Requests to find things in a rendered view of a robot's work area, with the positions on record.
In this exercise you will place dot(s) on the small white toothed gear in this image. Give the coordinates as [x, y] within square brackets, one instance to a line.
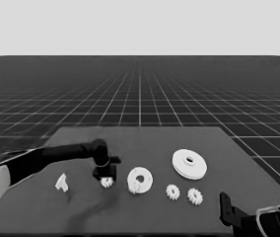
[109, 184]
[176, 193]
[199, 197]
[131, 189]

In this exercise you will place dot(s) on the large thick white disc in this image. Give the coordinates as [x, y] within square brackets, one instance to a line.
[199, 166]

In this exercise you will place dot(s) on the small white T-shaped piece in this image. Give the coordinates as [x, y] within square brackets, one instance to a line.
[62, 184]

